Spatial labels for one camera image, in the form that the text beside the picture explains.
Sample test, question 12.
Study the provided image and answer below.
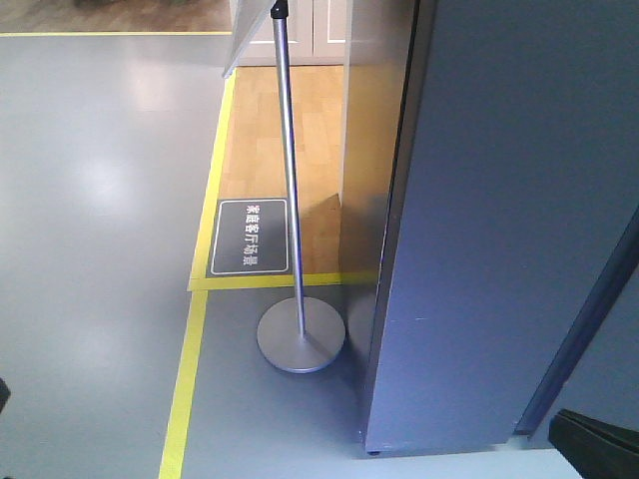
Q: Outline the silver sign stand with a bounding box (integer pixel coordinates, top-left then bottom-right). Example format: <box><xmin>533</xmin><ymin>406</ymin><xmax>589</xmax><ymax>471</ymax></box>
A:
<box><xmin>221</xmin><ymin>0</ymin><xmax>347</xmax><ymax>374</ymax></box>

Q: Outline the dark grey fridge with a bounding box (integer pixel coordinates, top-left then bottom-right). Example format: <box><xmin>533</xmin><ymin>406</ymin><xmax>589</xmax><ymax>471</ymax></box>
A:
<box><xmin>363</xmin><ymin>1</ymin><xmax>638</xmax><ymax>454</ymax></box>

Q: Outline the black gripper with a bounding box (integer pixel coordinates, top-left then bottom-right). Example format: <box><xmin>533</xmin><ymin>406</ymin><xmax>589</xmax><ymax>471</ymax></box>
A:
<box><xmin>548</xmin><ymin>409</ymin><xmax>638</xmax><ymax>478</ymax></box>

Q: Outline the black floor label sign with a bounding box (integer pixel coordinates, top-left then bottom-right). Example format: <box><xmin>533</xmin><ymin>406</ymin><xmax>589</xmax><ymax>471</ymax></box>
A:
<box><xmin>207</xmin><ymin>199</ymin><xmax>290</xmax><ymax>277</ymax></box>

